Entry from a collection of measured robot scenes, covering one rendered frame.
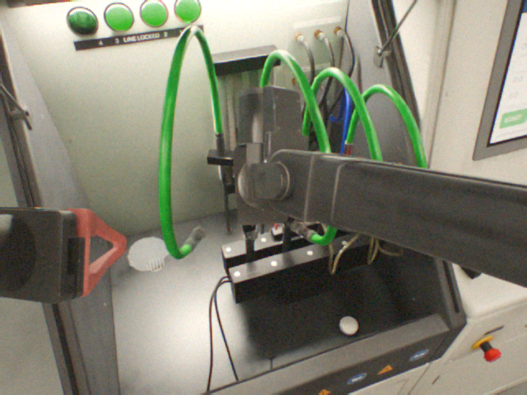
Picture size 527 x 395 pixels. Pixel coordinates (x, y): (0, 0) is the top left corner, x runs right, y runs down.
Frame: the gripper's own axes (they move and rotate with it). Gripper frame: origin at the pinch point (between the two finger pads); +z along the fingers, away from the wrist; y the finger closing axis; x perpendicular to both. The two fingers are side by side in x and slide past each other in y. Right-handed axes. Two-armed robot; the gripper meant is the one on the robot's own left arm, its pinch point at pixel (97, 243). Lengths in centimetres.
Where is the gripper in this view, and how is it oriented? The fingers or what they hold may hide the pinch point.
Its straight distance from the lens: 41.2
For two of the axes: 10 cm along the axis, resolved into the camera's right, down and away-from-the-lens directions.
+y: -9.4, -0.1, 3.3
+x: -0.3, 10.0, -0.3
